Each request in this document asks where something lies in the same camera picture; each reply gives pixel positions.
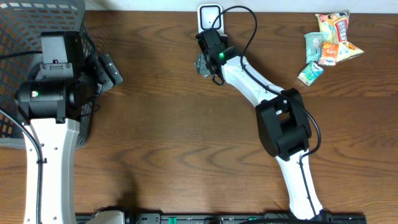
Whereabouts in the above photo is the round green white item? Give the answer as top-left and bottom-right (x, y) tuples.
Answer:
(194, 54), (211, 78)

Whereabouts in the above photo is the green tissue pack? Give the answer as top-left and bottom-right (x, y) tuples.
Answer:
(297, 62), (324, 86)

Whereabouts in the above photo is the mint green snack pouch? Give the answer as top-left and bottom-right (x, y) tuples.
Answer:
(304, 32), (329, 63)

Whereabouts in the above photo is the orange tissue pack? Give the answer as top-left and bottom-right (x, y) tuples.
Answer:
(318, 42), (339, 66)

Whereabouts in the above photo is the yellow white snack bag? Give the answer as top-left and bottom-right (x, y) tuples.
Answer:
(315, 10), (364, 62)

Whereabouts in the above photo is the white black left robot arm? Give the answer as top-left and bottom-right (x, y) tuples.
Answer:
(16, 31), (124, 223)

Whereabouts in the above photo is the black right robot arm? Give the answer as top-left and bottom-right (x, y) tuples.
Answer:
(199, 47), (323, 220)

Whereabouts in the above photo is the white barcode scanner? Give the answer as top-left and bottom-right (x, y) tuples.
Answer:
(197, 4), (224, 35)

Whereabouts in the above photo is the dark grey plastic basket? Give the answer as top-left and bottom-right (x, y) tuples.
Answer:
(0, 0), (97, 150)

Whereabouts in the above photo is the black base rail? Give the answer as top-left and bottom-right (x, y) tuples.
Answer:
(76, 212), (368, 224)

